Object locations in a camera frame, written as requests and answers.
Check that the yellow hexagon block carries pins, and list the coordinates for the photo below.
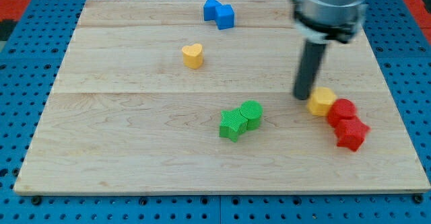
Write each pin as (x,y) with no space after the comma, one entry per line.
(321,101)

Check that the red star block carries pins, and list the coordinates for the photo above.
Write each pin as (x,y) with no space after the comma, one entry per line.
(351,133)

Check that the light wooden board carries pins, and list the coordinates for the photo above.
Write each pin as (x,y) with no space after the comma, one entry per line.
(126,117)

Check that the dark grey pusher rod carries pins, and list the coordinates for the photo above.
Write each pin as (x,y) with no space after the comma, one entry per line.
(310,62)

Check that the blue cube block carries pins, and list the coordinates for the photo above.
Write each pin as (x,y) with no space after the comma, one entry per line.
(224,17)

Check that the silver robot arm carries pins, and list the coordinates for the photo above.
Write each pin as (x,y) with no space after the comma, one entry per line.
(321,21)

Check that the yellow heart block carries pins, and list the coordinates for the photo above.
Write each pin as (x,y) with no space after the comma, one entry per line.
(193,55)

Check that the green star block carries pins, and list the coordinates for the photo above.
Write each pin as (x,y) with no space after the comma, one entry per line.
(232,124)

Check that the blue pentagon block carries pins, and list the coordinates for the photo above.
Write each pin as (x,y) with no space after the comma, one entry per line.
(209,9)

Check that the green cylinder block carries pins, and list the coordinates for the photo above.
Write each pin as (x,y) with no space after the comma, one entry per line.
(252,111)

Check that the red cylinder block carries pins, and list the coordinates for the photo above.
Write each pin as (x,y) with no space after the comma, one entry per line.
(342,109)

